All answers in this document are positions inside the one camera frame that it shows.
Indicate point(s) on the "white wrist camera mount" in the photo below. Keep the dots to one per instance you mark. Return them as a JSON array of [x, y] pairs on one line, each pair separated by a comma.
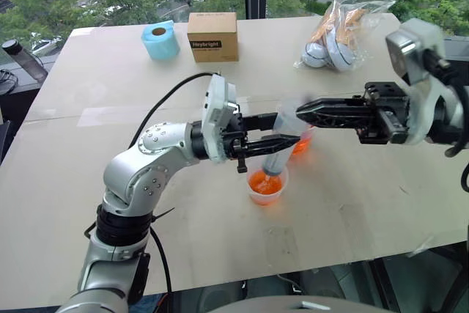
[[216, 107], [417, 56]]

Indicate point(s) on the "brown cardboard box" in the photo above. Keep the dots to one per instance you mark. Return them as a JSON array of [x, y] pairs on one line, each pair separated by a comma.
[[214, 40]]

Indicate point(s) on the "clear plastic syringe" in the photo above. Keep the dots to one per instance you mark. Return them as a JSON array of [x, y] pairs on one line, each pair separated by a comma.
[[275, 162]]

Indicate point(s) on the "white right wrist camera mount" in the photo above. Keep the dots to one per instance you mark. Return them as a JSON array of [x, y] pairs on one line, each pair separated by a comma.
[[417, 56]]

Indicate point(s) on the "blue tissue paper roll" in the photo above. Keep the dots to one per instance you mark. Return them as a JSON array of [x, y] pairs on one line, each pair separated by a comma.
[[161, 43]]

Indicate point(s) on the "clear cup with red liquid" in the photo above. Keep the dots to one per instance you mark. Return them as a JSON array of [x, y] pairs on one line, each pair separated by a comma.
[[302, 146], [266, 190]]

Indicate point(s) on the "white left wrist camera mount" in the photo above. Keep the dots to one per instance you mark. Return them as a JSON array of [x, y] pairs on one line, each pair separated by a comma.
[[216, 107]]

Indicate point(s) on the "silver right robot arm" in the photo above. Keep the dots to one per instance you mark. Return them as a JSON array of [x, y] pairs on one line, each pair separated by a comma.
[[453, 107]]

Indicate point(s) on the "clear plastic bag with items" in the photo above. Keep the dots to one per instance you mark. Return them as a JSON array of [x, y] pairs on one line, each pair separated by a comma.
[[337, 45]]

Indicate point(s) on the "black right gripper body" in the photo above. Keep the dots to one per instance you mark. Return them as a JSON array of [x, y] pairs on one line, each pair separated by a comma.
[[388, 122]]

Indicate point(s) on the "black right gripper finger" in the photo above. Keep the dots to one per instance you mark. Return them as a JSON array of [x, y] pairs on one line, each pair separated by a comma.
[[337, 105], [337, 120]]

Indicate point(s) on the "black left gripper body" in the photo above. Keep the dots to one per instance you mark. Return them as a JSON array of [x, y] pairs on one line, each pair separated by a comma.
[[232, 144]]

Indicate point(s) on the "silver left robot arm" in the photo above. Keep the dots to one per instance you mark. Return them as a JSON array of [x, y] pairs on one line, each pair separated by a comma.
[[139, 177]]

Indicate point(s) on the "dark side desk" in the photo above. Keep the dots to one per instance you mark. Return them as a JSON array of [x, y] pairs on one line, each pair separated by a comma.
[[14, 107]]

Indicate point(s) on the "black bottle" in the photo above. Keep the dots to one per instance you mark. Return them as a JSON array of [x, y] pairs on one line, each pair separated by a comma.
[[25, 58]]

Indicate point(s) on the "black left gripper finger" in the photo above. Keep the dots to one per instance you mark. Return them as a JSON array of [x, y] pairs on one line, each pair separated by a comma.
[[269, 145], [260, 121]]

